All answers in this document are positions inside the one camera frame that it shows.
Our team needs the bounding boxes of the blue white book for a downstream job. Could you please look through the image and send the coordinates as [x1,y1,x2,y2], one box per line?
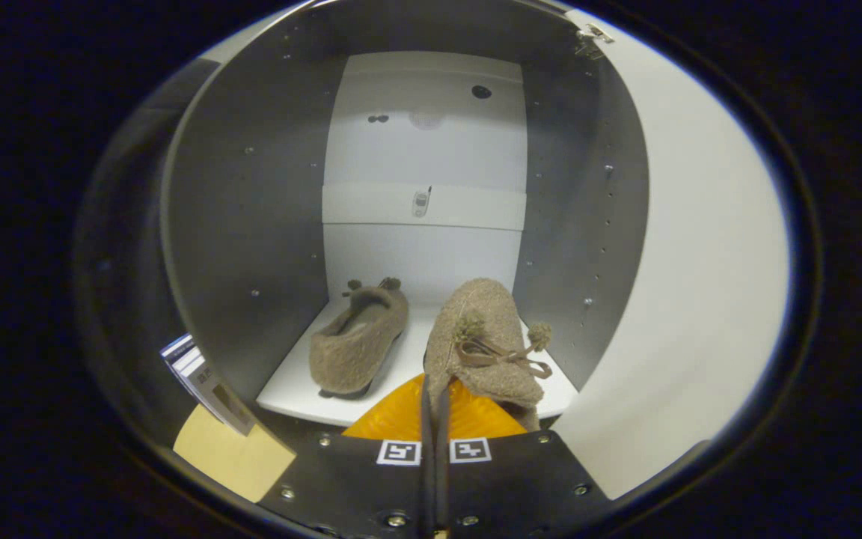
[160,334,197,368]

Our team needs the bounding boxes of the black backdrop cloth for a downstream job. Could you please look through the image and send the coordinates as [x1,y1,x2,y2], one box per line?
[76,60,215,450]

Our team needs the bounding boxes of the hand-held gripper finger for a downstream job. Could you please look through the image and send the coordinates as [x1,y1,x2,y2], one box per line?
[259,374,438,539]
[437,378,615,539]

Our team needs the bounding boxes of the grey shoe cabinet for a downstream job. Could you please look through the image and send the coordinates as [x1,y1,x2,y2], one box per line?
[160,0,650,427]

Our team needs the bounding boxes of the grey cover book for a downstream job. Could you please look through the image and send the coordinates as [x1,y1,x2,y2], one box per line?
[173,346,257,437]

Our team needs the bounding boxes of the brown felt shoe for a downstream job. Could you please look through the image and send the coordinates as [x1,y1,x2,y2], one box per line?
[308,277,410,396]
[424,278,554,433]

